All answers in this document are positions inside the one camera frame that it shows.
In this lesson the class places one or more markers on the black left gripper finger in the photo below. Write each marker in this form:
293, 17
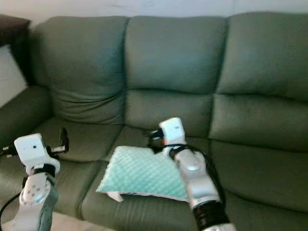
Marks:
63, 138

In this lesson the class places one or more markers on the teal dotted pillow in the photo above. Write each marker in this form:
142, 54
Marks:
139, 173

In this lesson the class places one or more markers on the green leather sofa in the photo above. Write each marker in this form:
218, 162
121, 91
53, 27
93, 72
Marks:
173, 57

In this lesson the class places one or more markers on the dark brown cloth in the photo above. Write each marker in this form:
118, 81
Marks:
12, 29

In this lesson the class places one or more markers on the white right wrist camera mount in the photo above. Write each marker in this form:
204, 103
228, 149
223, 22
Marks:
173, 129

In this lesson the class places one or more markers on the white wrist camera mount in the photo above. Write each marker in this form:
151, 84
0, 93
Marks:
31, 149
173, 129

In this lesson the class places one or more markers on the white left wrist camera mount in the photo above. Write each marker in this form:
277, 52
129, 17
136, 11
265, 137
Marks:
31, 149

